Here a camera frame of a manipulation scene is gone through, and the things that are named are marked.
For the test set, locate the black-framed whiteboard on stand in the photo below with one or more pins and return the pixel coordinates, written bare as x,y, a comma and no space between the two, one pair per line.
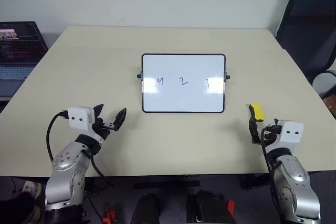
183,82

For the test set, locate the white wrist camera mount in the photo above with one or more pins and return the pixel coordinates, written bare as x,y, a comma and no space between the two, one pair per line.
291,134
78,119

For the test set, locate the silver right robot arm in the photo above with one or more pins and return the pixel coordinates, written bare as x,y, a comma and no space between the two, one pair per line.
294,184

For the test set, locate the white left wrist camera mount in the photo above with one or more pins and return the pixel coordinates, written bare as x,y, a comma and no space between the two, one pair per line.
78,119

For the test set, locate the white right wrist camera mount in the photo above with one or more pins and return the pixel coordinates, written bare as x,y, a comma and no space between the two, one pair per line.
291,134

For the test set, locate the grey rounded chair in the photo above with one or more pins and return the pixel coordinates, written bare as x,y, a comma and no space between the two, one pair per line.
325,82

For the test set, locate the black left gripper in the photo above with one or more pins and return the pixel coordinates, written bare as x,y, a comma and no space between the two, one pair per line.
103,129

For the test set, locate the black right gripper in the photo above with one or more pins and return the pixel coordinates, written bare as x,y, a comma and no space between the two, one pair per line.
270,133

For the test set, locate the black mesh office chair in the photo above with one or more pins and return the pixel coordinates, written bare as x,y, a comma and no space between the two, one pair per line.
307,30

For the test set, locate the open laptop computer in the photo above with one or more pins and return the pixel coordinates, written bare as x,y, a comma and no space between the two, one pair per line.
18,51

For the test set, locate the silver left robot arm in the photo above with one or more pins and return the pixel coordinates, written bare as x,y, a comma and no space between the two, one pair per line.
68,166

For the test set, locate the orange plastic part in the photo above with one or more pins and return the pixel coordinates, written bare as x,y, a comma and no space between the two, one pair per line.
108,216
229,206

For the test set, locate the yellow sponge eraser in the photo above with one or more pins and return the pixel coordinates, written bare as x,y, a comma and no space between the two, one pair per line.
258,112

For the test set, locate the dark rounded shape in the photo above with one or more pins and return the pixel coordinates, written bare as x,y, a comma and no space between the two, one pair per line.
145,209
210,208

